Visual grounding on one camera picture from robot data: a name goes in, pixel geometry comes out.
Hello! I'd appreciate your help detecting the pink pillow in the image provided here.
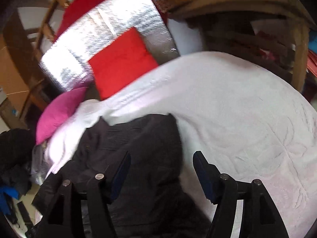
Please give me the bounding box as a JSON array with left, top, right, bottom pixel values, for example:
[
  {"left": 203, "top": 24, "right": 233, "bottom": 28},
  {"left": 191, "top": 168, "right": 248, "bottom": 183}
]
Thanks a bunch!
[{"left": 35, "top": 87, "right": 87, "bottom": 145}]

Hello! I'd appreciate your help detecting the white pink embossed bedspread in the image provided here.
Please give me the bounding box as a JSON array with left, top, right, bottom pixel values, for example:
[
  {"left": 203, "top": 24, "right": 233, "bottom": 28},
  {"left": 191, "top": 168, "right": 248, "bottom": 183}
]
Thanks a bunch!
[{"left": 46, "top": 52, "right": 316, "bottom": 237}]

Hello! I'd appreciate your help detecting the blue cloth item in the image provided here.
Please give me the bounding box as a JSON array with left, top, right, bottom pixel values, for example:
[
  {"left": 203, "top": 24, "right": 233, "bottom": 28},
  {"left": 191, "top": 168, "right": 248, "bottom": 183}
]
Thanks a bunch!
[{"left": 0, "top": 185, "right": 22, "bottom": 216}]

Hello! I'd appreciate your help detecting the pile of black clothes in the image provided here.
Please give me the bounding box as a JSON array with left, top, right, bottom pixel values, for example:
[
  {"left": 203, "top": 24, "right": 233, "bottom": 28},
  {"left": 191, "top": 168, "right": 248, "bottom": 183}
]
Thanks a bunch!
[{"left": 1, "top": 128, "right": 35, "bottom": 196}]

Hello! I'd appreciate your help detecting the grey folded garment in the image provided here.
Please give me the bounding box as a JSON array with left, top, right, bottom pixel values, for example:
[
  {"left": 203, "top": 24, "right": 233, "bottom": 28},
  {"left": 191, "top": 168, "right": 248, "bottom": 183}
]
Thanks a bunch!
[{"left": 30, "top": 141, "right": 49, "bottom": 185}]

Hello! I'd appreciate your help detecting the brown wooden side table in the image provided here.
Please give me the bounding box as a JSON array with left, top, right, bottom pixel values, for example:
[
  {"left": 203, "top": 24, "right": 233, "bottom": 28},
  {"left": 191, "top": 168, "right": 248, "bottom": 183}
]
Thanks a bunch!
[{"left": 0, "top": 12, "right": 50, "bottom": 130}]

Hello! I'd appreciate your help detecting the red pillow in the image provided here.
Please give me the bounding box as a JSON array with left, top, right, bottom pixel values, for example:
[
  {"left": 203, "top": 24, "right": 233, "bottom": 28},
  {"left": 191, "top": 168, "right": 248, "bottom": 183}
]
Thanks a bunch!
[{"left": 89, "top": 27, "right": 159, "bottom": 100}]

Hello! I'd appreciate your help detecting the dark navy padded jacket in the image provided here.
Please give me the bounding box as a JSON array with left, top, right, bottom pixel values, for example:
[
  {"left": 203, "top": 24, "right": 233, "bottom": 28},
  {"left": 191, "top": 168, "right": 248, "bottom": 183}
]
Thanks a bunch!
[{"left": 32, "top": 114, "right": 211, "bottom": 237}]

